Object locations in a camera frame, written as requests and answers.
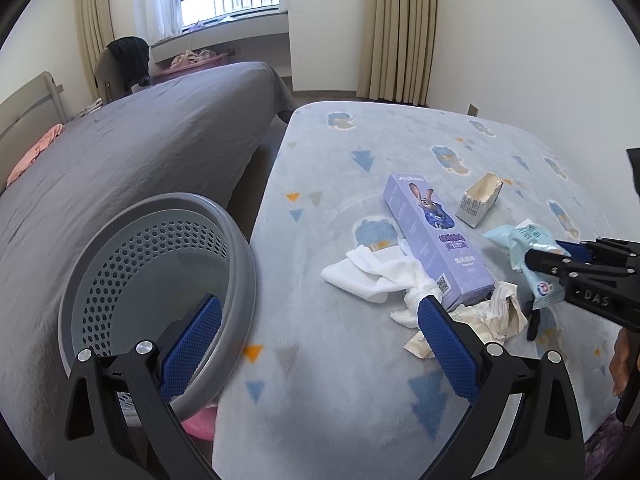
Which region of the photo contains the purple patterned cloth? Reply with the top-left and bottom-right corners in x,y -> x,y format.
584,410 -> 632,480

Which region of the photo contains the person's right hand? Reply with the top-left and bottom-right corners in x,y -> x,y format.
609,327 -> 632,397

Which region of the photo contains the torn white paper carton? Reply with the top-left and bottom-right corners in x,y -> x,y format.
456,172 -> 505,228

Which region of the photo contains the black clothing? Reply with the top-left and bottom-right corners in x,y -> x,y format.
107,36 -> 152,87

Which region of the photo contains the pink plastic object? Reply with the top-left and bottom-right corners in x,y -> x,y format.
180,402 -> 218,441

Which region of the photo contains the light blue printed blanket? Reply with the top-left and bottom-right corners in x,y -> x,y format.
212,101 -> 640,480

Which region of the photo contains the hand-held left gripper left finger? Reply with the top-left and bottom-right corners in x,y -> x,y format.
52,295 -> 224,480

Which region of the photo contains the beige paper wrapper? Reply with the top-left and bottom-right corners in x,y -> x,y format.
402,282 -> 528,361

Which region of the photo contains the white window sill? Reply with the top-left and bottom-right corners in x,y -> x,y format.
150,7 -> 293,68

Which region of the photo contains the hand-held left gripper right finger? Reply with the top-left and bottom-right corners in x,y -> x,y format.
417,294 -> 586,480

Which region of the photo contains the light blue snack packet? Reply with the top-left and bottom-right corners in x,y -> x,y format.
482,219 -> 573,311

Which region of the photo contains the pile of pale clothes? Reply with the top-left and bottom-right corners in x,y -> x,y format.
170,49 -> 216,68

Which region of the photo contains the beige curtain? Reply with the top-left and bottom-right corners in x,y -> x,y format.
74,0 -> 117,106
356,0 -> 441,107

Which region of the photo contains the pink plastic basin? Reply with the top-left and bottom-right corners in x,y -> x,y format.
150,55 -> 231,86

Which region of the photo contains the tan chair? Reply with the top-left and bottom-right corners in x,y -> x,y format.
95,47 -> 133,103

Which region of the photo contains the beige bed headboard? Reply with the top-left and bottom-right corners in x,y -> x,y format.
0,71 -> 66,196

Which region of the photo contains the sheer white curtain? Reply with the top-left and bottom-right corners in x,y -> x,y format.
132,0 -> 186,43

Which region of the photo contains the pink cloth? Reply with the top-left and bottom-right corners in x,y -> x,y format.
6,124 -> 66,186

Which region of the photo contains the small black object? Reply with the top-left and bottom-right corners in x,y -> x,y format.
525,300 -> 542,342

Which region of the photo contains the purple cartoon rabbit box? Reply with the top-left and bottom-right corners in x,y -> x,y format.
382,173 -> 496,311

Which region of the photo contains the bed with grey sheet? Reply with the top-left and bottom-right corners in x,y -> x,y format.
0,61 -> 296,480

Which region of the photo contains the grey perforated plastic basket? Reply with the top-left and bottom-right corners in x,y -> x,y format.
57,193 -> 257,421

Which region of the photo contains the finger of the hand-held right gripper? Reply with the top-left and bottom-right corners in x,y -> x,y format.
556,239 -> 640,263
525,247 -> 640,288

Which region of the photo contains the white cloth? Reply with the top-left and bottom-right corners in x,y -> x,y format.
320,240 -> 443,331

